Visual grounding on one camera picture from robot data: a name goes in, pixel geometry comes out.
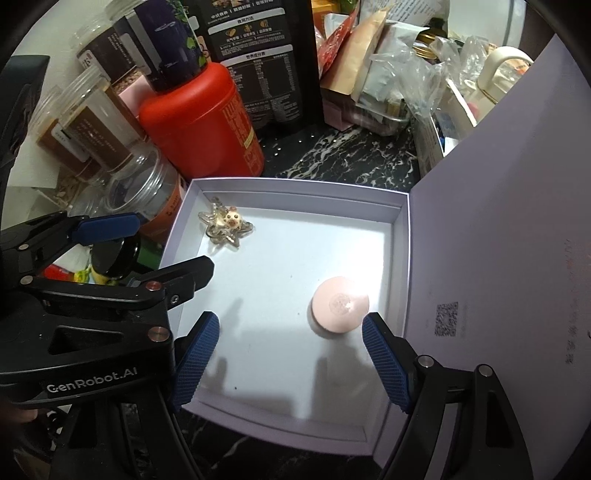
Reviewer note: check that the white cardboard box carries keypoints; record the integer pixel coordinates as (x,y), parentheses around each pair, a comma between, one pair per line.
(438,134)

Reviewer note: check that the red and white packet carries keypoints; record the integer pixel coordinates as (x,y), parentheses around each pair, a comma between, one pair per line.
(337,37)

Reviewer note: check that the clear plastic container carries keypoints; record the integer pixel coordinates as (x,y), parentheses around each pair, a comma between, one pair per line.
(378,117)

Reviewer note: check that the black food pouch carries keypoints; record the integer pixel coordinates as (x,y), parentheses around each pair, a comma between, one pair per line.
(263,69)

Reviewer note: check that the lilac gift box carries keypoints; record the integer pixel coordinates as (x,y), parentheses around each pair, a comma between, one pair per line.
(277,277)

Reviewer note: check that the clear jar with dark label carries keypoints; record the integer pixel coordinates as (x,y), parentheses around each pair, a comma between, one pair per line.
(106,46)

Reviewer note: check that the pink round compact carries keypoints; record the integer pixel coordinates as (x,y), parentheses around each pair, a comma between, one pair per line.
(339,304)

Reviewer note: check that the crumpled clear plastic bag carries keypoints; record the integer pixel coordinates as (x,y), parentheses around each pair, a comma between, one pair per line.
(429,74)

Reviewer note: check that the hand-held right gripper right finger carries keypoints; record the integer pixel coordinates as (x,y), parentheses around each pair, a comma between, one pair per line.
(385,364)

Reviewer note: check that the small pink box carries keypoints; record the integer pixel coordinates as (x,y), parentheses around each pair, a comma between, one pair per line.
(134,94)

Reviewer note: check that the dark blue berry-print can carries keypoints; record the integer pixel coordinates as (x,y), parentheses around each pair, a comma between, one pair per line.
(171,50)

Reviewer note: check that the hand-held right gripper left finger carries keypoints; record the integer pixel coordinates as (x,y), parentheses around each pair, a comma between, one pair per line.
(198,360)

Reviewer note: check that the red canister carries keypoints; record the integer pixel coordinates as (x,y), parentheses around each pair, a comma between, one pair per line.
(198,124)

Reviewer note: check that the clear jar with brown label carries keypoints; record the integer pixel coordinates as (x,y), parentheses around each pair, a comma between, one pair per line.
(101,129)
(64,143)

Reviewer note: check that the clear jar with orange label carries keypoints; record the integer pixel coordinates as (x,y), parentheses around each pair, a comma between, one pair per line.
(147,184)

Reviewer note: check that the kraft paper bag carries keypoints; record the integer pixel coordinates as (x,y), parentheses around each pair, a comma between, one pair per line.
(364,50)

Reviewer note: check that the gold-lidded jar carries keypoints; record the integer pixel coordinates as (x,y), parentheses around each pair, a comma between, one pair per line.
(429,46)

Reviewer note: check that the pale pink carton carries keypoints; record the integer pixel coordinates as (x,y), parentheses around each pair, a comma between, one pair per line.
(337,110)

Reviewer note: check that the colourful snack packet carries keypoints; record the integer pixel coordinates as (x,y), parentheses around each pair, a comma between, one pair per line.
(74,274)

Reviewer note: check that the black round case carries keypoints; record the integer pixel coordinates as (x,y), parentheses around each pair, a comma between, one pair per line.
(115,259)

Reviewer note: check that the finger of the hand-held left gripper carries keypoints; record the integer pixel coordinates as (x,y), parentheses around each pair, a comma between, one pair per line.
(184,277)
(106,229)

